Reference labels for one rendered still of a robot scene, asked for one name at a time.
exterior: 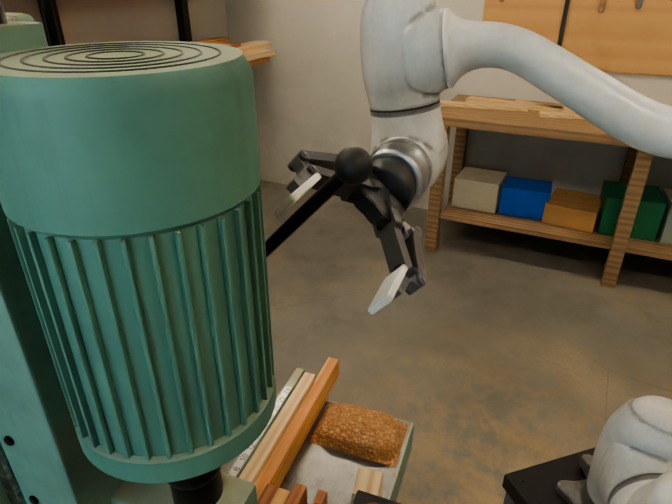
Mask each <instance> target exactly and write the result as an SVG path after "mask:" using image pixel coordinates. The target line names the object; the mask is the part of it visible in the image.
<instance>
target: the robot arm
mask: <svg viewBox="0 0 672 504"><path fill-rule="evenodd" d="M360 55H361V67H362V75H363V81H364V87H365V91H366V94H367V97H368V102H369V107H370V114H371V151H370V154H371V155H370V157H371V158H372V163H373V169H372V173H371V175H370V177H369V178H368V179H367V180H366V181H365V182H363V183H362V184H359V185H347V184H345V185H344V186H343V187H342V188H341V189H340V190H339V191H337V192H336V193H335V194H334V195H335V196H339V197H340V198H341V200H342V201H345V202H349V203H352V204H354V206H355V207H356V208H357V209H358V210H359V211H360V212H361V213H362V214H364V216H365V217H366V219H367V220H368V221H369V222H370V223H371V224H372V225H373V228H374V232H375V236H376V237H377V238H379V239H380V241H381V244H382V248H383V251H384V254H385V258H386V261H387V265H388V268H389V272H390V274H389V275H388V276H386V277H385V279H384V281H383V283H382V284H381V286H380V288H379V290H378V292H377V293H376V295H375V297H374V299H373V301H372V302H371V304H370V306H369V308H368V312H369V313H370V314H372V315H373V314H374V313H376V312H377V311H379V310H380V309H382V308H383V307H385V306H386V305H387V304H389V303H390V302H392V300H394V299H396V298H397V297H399V296H400V295H402V294H403V293H404V292H406V293H407V294H408V295H412V294H413V293H415V292H416V291H418V290H419V289H420V288H422V287H423V286H425V285H426V284H427V280H426V273H425V267H424V261H423V254H422V248H421V241H420V238H421V235H422V230H421V228H420V227H419V226H417V225H416V226H415V227H410V226H409V225H408V224H407V223H406V222H405V221H404V220H405V215H404V213H405V211H406V210H408V209H410V208H411V207H413V206H414V205H415V204H416V203H417V202H418V201H419V199H420V197H421V196H422V194H423V193H424V192H425V191H426V190H428V189H429V188H430V187H431V186H432V185H433V184H434V183H435V182H436V180H437V179H438V177H439V176H440V174H441V173H442V171H443V169H444V166H445V164H446V161H447V157H448V150H449V146H448V139H447V133H446V130H445V127H444V124H443V119H442V113H441V105H440V93H441V92H442V91H444V90H445V89H449V88H453V87H454V85H455V84H456V82H457V81H458V80H459V79H460V78H461V77H462V76H463V75H465V74H466V73H468V72H470V71H473V70H476V69H480V68H498V69H503V70H506V71H509V72H511V73H514V74H515V75H517V76H519V77H521V78H523V79H524V80H526V81H528V82H529V83H531V84H532V85H534V86H535V87H537V88H538V89H540V90H541V91H543V92H544V93H546V94H547V95H549V96H550V97H552V98H554V99H555V100H557V101H558V102H560V103H561V104H563V105H564V106H566V107H567V108H569V109H570V110H572V111H573V112H575V113H576V114H578V115H579V116H581V117H582V118H584V119H585V120H587V121H588V122H590V123H591V124H593V125H595V126H596V127H598V128H599V129H601V130H602V131H604V132H605V133H607V134H608V135H610V136H612V137H613V138H615V139H617V140H619V141H620V142H622V143H624V144H626V145H628V146H630V147H633V148H635V149H637V150H640V151H643V152H646V153H648V154H652V155H655V156H659V157H663V158H668V159H672V106H669V105H665V104H662V103H659V102H657V101H654V100H652V99H650V98H648V97H646V96H644V95H642V94H640V93H638V92H637V91H635V90H633V89H631V88H630V87H628V86H626V85H625V84H623V83H621V82H620V81H618V80H616V79H615V78H613V77H611V76H609V75H608V74H606V73H604V72H603V71H601V70H599V69H598V68H596V67H594V66H593V65H591V64H589V63H587V62H586V61H584V60H582V59H581V58H579V57H577V56H576V55H574V54H572V53H571V52H569V51H567V50H566V49H564V48H562V47H560V46H559V45H557V44H555V43H554V42H552V41H550V40H548V39H546V38H545V37H543V36H541V35H539V34H537V33H535V32H532V31H530V30H527V29H525V28H522V27H519V26H516V25H512V24H507V23H501V22H492V21H472V20H466V19H462V18H460V17H458V16H457V15H456V14H454V13H453V12H452V11H451V10H450V9H449V8H440V7H438V6H436V3H435V0H366V1H365V3H364V5H363V9H362V14H361V21H360ZM337 155H338V154H335V153H327V152H318V151H309V150H300V151H299V153H298V154H297V155H296V156H295V157H294V158H293V159H292V160H291V161H290V162H289V163H288V164H287V167H288V169H289V170H290V171H292V172H295V173H296V176H295V177H294V178H293V179H292V180H291V181H290V182H289V183H288V184H287V185H286V189H287V190H288V191H289V192H290V193H291V194H290V195H289V196H288V197H287V198H286V199H285V200H284V201H283V202H282V203H281V204H280V205H279V207H278V208H277V209H276V210H275V211H274V214H275V215H276V217H280V216H281V215H282V214H283V213H284V212H285V211H286V210H287V209H289V208H290V207H291V206H292V205H293V204H294V203H295V202H296V201H298V200H299V199H300V198H301V197H302V196H303V195H304V194H305V193H306V192H308V191H309V190H310V189H314V190H318V189H319V188H320V187H321V186H322V185H323V184H324V183H325V182H326V181H327V180H328V179H329V178H330V177H331V176H332V175H333V174H334V173H335V170H334V162H335V159H336V156H337ZM383 227H384V228H383ZM579 464H580V466H581V468H582V470H583V472H584V474H585V476H586V479H585V480H579V481H568V480H561V481H559V482H558V484H557V487H556V491H557V493H558V494H559V495H560V496H561V497H562V498H563V499H564V500H565V501H566V502H567V503H568V504H672V400H670V399H667V398H664V397H660V396H643V397H639V398H633V399H631V400H629V401H627V402H626V403H624V404H623V405H622V406H620V407H619V408H618V409H616V410H615V411H614V412H613V413H612V415H611V416H610V417H609V418H608V420H607V422H606V423H605V425H604V427H603V430H602V432H601V434H600V437H599V439H598V442H597V445H596V448H595V451H594V454H593V457H592V456H591V455H590V454H584V455H582V456H581V457H580V459H579Z"/></svg>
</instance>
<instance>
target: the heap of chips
mask: <svg viewBox="0 0 672 504"><path fill-rule="evenodd" d="M408 427H409V424H406V423H402V422H398V421H397V420H396V419H395V418H394V417H392V416H390V415H388V414H385V413H382V412H379V411H376V410H372V409H368V408H364V407H361V406H357V405H353V404H349V403H336V404H332V403H329V404H328V406H327V408H326V410H325V412H324V414H323V416H322V418H321V419H320V421H319V423H318V425H317V427H316V429H315V431H314V433H313V435H312V437H311V438H310V440H309V442H311V443H314V444H317V445H321V446H324V447H327V448H331V449H334V450H337V451H341V452H344V453H347V454H351V455H354V456H357V457H361V458H364V459H367V460H371V461H374V462H377V463H381V464H384V465H387V466H391V467H394V468H395V467H396V464H397V460H398V457H399V454H400V451H401V448H402V445H403V442H404V439H405V436H406V433H407V430H408Z"/></svg>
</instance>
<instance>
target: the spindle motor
mask: <svg viewBox="0 0 672 504"><path fill-rule="evenodd" d="M260 180H261V172H260V158H259V144H258V130H257V116H256V102H255V88H254V75H253V70H252V68H251V66H250V64H249V63H248V61H247V59H246V57H245V56H244V54H243V52H242V51H241V50H240V49H238V48H235V47H231V46H227V45H221V44H213V43H202V42H185V41H120V42H98V43H82V44H69V45H58V46H48V47H39V48H31V49H23V50H17V51H10V52H5V53H0V202H1V205H2V208H3V211H4V213H5V215H6V216H7V222H8V225H9V228H10V231H11V234H12V237H13V240H14V243H15V247H16V250H17V253H18V256H19V259H20V262H21V265H22V268H23V271H24V274H25V277H26V280H27V283H28V286H29V289H30V292H31V295H32V298H33V301H34V304H35V308H36V311H37V314H38V317H39V320H40V323H41V326H42V329H43V332H44V335H45V338H46V341H47V344H48V347H49V350H50V353H51V356H52V359H53V362H54V365H55V368H56V372H57V375H58V378H59V381H60V384H61V387H62V390H63V393H64V396H65V399H66V402H67V405H68V408H69V411H70V414H71V417H72V420H73V424H74V427H75V430H76V433H77V436H78V440H79V442H80V445H81V448H82V451H83V452H84V454H85V455H86V457H87V459H88V460H89V461H90V462H91V463H92V464H93V465H94V466H95V467H97V468H98V469H100V470H101V471H103V472H104V473H106V474H108V475H111V476H113V477H115V478H118V479H122V480H125V481H130V482H136V483H152V484H157V483H169V482H175V481H180V480H186V479H189V478H193V477H196V476H199V475H202V474H205V473H207V472H210V471H212V470H214V469H216V468H218V467H220V466H222V465H224V464H226V463H228V462H229V461H231V460H232V459H234V458H235V457H237V456H238V455H240V454H241V453H242V452H244V451H245V450H246V449H247V448H248V447H250V446H251V445H252V444H253V443H254V441H255V440H256V439H257V438H258V437H259V436H260V435H261V433H262V432H263V431H264V429H265V428H266V426H267V425H268V423H269V421H270V419H271V417H272V414H273V411H274V409H275V403H276V381H275V371H274V357H273V344H272V330H271V316H270V302H269V288H268V274H267V260H266V246H265V233H264V219H263V205H262V191H261V184H260Z"/></svg>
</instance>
